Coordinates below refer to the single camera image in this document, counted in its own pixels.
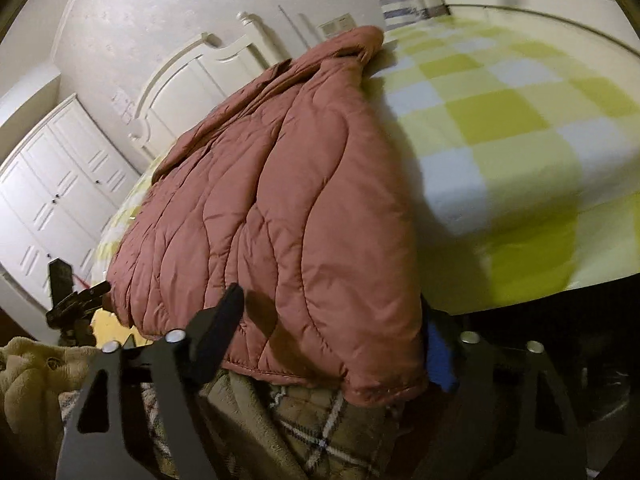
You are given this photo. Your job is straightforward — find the pink quilted jacket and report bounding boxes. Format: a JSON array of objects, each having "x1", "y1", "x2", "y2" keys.
[{"x1": 106, "y1": 25, "x2": 431, "y2": 407}]

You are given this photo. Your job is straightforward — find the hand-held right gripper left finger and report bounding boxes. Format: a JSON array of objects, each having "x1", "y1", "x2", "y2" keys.
[{"x1": 55, "y1": 283, "x2": 246, "y2": 480}]

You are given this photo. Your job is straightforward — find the white desk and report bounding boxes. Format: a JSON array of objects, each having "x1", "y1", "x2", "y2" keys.
[{"x1": 440, "y1": 0, "x2": 639, "y2": 69}]

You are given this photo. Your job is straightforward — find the plaid fleece pants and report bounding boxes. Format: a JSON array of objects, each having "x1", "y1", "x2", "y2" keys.
[{"x1": 60, "y1": 379, "x2": 407, "y2": 480}]

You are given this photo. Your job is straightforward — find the yellow printed bed sheet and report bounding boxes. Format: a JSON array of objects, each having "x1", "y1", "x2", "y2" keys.
[{"x1": 91, "y1": 307, "x2": 154, "y2": 349}]

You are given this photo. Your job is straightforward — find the wall socket plate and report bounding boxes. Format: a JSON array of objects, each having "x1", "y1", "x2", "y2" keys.
[{"x1": 318, "y1": 17, "x2": 357, "y2": 41}]

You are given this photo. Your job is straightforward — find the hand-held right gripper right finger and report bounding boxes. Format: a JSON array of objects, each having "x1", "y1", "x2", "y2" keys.
[{"x1": 415, "y1": 305, "x2": 587, "y2": 480}]

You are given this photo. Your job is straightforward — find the white paper wall notice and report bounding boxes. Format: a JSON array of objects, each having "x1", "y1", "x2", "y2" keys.
[{"x1": 112, "y1": 90, "x2": 139, "y2": 119}]

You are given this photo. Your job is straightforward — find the green checked bed sheet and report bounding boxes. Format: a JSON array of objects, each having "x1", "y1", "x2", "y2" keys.
[{"x1": 90, "y1": 12, "x2": 640, "y2": 317}]

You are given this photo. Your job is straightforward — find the olive plaid fleece garment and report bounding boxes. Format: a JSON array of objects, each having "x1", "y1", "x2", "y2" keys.
[{"x1": 0, "y1": 336, "x2": 307, "y2": 480}]

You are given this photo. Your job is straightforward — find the white bed headboard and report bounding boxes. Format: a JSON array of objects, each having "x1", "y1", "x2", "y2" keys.
[{"x1": 126, "y1": 10, "x2": 275, "y2": 162}]

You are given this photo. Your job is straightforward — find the white wardrobe doors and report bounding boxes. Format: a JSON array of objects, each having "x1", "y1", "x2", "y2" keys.
[{"x1": 0, "y1": 92, "x2": 142, "y2": 312}]

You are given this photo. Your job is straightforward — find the black tripod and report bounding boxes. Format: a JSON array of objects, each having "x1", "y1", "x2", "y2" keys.
[{"x1": 45, "y1": 258, "x2": 112, "y2": 347}]

